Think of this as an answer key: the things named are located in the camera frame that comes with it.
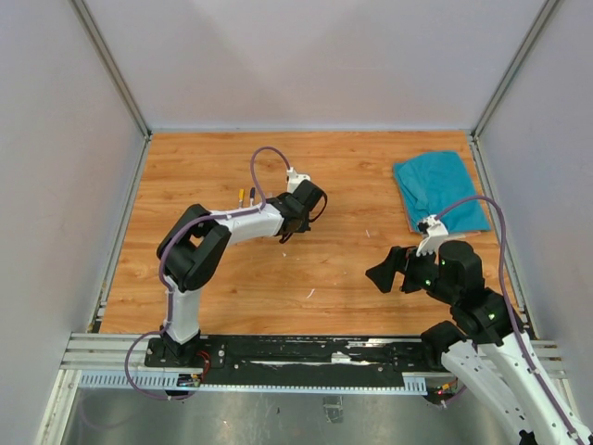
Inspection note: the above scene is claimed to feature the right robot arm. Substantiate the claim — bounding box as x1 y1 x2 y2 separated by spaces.
365 240 592 444

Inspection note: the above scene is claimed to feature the yellow capped white marker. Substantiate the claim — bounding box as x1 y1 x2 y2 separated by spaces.
238 188 245 209

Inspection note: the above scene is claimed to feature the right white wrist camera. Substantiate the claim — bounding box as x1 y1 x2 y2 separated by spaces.
416 215 448 257

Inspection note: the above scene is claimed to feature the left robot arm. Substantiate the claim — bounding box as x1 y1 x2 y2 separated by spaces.
157 179 328 367

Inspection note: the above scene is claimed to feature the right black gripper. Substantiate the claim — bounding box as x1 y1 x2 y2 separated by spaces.
366 240 458 303

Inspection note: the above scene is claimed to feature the teal cloth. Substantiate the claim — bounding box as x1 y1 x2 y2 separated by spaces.
393 151 490 234

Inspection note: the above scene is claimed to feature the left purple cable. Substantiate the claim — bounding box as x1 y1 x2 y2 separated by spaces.
123 146 293 401

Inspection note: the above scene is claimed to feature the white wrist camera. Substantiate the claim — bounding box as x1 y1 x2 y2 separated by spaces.
416 215 448 257
286 167 310 193

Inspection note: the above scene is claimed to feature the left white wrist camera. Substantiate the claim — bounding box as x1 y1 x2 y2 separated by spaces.
286 167 310 193

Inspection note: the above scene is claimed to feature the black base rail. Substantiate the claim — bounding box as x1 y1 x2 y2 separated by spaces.
145 335 444 389

